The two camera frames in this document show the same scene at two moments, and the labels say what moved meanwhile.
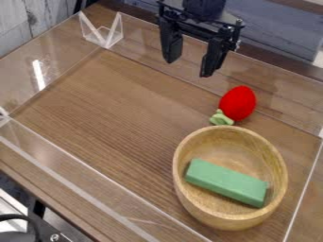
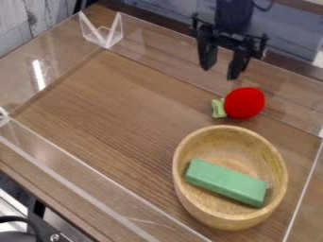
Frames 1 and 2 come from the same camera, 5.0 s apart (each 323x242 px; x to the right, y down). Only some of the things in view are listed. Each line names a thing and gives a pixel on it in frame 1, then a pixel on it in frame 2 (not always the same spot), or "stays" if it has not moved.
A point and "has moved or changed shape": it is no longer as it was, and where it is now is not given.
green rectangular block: [228, 182] stays
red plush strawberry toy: [238, 104] has moved or changed shape
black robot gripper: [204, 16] to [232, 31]
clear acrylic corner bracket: [102, 36] stays
